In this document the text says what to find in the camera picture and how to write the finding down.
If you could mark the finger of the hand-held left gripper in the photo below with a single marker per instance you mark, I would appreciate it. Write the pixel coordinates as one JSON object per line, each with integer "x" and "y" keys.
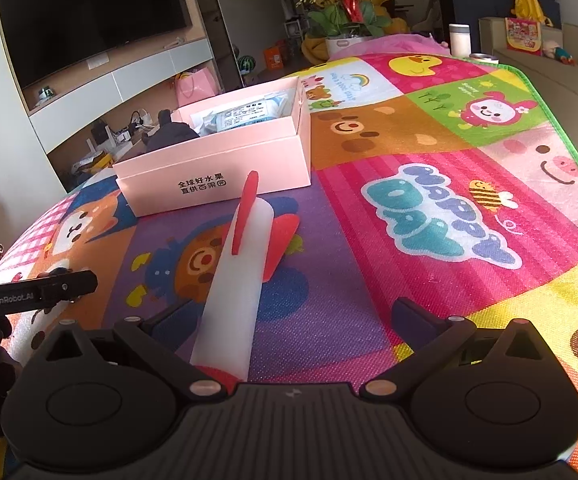
{"x": 71, "y": 284}

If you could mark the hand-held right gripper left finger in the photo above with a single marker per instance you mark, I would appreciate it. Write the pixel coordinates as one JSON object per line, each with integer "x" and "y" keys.
{"x": 169, "y": 320}

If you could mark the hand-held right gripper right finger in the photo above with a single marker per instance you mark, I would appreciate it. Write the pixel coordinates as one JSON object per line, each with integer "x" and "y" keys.
{"x": 414, "y": 317}

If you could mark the white red toy rocket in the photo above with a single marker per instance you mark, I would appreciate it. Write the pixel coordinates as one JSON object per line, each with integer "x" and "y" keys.
{"x": 239, "y": 280}

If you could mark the pink cardboard box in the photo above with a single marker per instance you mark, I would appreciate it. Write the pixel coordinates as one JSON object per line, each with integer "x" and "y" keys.
{"x": 209, "y": 175}

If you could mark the blue plastic packet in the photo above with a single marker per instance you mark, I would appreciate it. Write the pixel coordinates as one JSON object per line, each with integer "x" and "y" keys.
{"x": 246, "y": 112}

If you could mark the colourful cartoon play mat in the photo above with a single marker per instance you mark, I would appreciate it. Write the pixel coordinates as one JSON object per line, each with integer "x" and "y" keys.
{"x": 419, "y": 270}

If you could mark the yellow packet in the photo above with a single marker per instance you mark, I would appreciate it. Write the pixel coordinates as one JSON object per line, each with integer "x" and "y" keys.
{"x": 94, "y": 164}

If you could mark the small green white ornament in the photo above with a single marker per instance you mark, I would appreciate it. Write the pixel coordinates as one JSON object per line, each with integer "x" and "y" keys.
{"x": 45, "y": 93}

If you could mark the pink gift bag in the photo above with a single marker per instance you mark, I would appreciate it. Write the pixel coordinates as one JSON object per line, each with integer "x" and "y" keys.
{"x": 196, "y": 87}

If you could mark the green striped ball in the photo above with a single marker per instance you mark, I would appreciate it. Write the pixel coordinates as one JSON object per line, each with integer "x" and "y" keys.
{"x": 247, "y": 63}

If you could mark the metal cup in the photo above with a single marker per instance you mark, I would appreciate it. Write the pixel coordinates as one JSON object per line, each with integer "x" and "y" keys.
{"x": 484, "y": 58}

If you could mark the black television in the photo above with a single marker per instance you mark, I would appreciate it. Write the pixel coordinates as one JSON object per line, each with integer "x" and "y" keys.
{"x": 89, "y": 15}

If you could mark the beige sofa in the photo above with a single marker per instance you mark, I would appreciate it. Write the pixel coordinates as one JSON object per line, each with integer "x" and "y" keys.
{"x": 569, "y": 95}

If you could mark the white flower pot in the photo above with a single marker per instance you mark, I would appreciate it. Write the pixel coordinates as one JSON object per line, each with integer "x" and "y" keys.
{"x": 349, "y": 46}

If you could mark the white thermos bottle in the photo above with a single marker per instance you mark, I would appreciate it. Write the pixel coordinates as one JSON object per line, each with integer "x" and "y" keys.
{"x": 459, "y": 40}

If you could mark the orange box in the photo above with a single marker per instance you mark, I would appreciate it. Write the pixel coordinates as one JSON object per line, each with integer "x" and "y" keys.
{"x": 273, "y": 58}

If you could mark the yellow plush toy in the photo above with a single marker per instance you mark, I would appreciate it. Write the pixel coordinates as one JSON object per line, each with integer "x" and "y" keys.
{"x": 314, "y": 45}

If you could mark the small plush doll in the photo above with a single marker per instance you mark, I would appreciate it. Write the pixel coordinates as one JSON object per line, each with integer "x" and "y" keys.
{"x": 559, "y": 52}

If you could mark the printed paper bag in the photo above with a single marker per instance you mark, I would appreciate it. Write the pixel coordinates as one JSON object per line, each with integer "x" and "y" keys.
{"x": 524, "y": 36}

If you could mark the dark sideboard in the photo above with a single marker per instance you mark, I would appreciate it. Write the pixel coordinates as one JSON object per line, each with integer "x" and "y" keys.
{"x": 489, "y": 5}

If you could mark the yellow backpack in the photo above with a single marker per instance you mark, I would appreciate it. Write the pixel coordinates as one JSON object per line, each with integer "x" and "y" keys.
{"x": 531, "y": 7}

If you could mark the wooden white wall cabinet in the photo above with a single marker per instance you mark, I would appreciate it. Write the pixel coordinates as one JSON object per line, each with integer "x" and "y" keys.
{"x": 134, "y": 80}

